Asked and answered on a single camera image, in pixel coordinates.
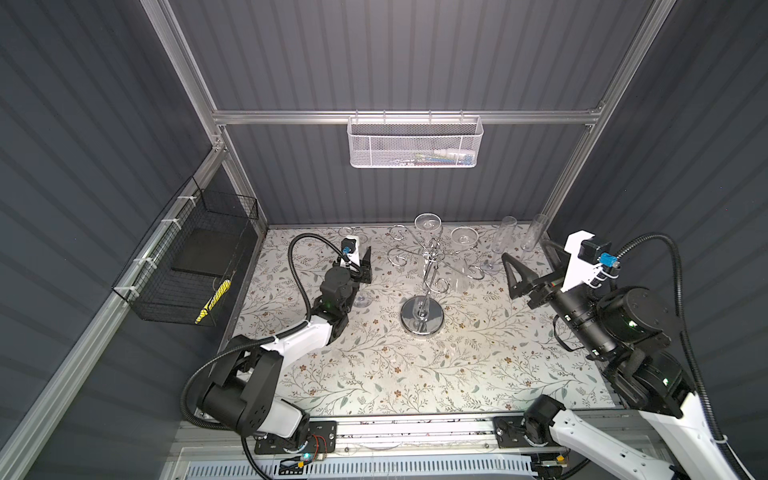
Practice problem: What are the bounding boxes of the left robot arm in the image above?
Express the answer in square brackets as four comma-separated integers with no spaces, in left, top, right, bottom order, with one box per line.
[194,235,372,449]

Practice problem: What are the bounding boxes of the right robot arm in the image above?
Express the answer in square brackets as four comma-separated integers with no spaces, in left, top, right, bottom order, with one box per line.
[502,254,752,479]

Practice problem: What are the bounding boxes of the chrome wine glass rack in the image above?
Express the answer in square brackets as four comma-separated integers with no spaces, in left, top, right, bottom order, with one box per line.
[387,224,485,338]

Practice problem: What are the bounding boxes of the yellow black striped object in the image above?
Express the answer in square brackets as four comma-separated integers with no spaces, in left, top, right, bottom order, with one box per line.
[195,279,232,324]

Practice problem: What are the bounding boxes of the items in white basket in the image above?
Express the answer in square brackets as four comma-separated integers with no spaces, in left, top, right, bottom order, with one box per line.
[389,149,476,167]

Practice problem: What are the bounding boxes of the black pad in basket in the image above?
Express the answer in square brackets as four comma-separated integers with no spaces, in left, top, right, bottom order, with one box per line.
[171,228,241,278]

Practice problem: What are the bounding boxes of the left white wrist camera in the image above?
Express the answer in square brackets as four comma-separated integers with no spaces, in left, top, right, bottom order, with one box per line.
[339,235,360,268]

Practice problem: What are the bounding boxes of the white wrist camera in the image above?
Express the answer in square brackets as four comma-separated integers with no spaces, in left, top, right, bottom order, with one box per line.
[339,235,360,268]
[561,230,620,293]

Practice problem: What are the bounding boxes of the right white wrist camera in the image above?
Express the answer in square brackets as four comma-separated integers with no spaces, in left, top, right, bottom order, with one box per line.
[561,230,620,293]

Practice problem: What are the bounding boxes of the left black corrugated cable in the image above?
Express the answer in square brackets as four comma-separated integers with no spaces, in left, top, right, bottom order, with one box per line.
[179,232,352,480]

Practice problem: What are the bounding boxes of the white mesh wall basket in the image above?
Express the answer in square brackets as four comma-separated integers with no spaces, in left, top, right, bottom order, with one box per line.
[346,116,484,169]

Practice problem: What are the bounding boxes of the black wire wall basket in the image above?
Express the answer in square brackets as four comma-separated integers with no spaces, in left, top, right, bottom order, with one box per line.
[113,180,259,327]

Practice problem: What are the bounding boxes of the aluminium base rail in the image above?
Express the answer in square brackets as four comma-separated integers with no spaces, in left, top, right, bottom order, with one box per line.
[173,413,661,463]

